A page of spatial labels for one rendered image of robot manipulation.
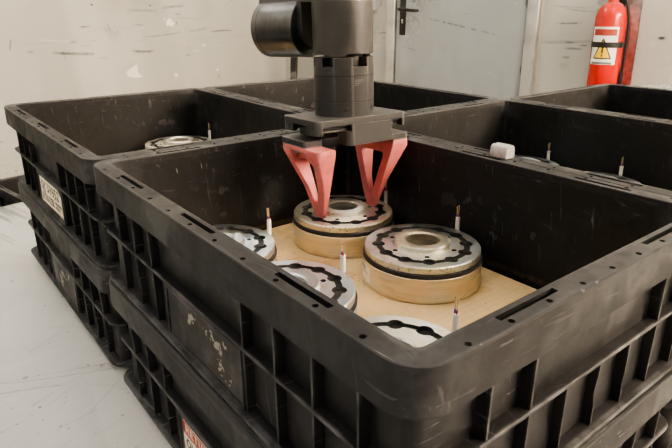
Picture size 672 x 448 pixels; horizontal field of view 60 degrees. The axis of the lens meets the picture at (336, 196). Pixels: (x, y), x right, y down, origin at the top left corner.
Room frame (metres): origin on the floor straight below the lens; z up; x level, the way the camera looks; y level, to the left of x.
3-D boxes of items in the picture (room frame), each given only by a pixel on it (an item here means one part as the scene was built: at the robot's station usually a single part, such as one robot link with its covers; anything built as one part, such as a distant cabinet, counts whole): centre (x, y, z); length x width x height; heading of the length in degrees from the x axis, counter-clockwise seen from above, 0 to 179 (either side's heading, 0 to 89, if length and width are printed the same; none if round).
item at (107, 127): (0.74, 0.23, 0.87); 0.40 x 0.30 x 0.11; 38
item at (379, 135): (0.57, -0.02, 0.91); 0.07 x 0.07 x 0.09; 33
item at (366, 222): (0.56, -0.01, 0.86); 0.10 x 0.10 x 0.01
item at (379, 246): (0.47, -0.08, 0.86); 0.10 x 0.10 x 0.01
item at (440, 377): (0.43, -0.02, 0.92); 0.40 x 0.30 x 0.02; 38
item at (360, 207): (0.56, -0.01, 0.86); 0.05 x 0.05 x 0.01
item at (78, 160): (0.74, 0.23, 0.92); 0.40 x 0.30 x 0.02; 38
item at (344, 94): (0.56, -0.01, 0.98); 0.10 x 0.07 x 0.07; 123
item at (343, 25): (0.56, 0.00, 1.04); 0.07 x 0.06 x 0.07; 49
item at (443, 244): (0.47, -0.08, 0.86); 0.05 x 0.05 x 0.01
